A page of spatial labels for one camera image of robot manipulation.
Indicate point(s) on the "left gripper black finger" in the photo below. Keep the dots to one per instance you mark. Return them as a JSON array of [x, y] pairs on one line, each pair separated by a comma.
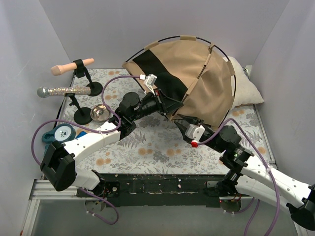
[[168, 98], [169, 108]]

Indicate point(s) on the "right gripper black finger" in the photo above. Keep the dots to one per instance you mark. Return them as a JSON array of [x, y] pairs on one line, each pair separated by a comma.
[[183, 127], [190, 119]]

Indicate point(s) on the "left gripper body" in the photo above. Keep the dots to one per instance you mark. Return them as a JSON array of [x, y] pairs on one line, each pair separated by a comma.
[[162, 103]]

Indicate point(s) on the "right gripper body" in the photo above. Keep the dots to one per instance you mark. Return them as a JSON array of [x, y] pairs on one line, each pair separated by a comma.
[[201, 138]]

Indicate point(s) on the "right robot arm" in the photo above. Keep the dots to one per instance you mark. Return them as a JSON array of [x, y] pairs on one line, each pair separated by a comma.
[[249, 173]]

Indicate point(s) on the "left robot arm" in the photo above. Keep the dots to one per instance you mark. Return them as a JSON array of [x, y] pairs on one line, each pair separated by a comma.
[[60, 161]]

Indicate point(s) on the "stainless steel pet bowl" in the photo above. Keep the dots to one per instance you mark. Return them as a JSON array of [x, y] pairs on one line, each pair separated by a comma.
[[99, 113]]

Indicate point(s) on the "floral patterned table mat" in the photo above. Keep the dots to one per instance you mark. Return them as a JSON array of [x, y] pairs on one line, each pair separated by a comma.
[[154, 147]]

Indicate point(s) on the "black round stand base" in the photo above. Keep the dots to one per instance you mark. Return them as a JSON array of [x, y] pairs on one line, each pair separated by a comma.
[[83, 114]]

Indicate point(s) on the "cream plush pillow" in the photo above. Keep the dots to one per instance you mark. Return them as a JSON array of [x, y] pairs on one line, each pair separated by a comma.
[[246, 92]]

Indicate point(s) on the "peach toy microphone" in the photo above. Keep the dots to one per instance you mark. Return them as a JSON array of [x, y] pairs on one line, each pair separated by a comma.
[[61, 69]]

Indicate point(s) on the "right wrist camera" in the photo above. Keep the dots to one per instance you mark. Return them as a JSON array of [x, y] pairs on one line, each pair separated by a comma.
[[194, 132]]

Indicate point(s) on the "black table front frame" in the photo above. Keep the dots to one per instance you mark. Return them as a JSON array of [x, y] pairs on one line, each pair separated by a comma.
[[127, 190]]

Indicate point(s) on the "aluminium rail frame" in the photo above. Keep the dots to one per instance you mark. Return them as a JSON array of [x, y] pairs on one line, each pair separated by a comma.
[[43, 190]]

